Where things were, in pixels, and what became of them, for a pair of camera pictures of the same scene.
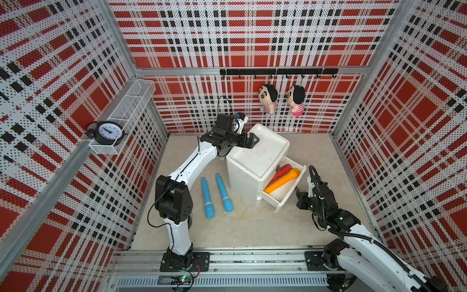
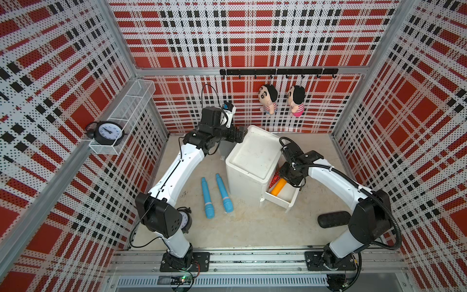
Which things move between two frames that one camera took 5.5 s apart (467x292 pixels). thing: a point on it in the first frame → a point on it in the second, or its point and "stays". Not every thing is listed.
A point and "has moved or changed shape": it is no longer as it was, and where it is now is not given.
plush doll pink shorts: [296, 98] stays
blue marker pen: [209, 208] stays
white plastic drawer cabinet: [264, 172] has moved or changed shape
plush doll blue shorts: [267, 97] stays
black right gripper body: [317, 212] → [289, 173]
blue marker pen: [227, 201] stays
